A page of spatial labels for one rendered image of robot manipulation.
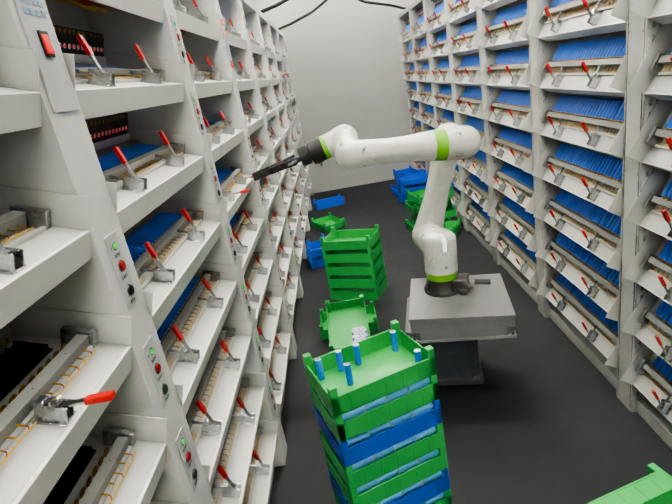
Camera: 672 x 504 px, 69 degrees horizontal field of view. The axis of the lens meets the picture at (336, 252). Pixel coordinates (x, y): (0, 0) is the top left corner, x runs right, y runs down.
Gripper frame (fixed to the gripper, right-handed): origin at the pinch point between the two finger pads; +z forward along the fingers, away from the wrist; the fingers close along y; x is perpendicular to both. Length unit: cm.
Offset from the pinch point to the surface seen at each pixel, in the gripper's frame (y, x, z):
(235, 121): 17.8, 21.5, 4.2
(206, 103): 18.1, 32.4, 12.0
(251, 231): -2.2, -19.3, 13.4
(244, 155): 18.0, 7.5, 7.0
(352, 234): 92, -66, -17
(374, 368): -74, -52, -20
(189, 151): -52, 20, 6
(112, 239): -117, 14, 3
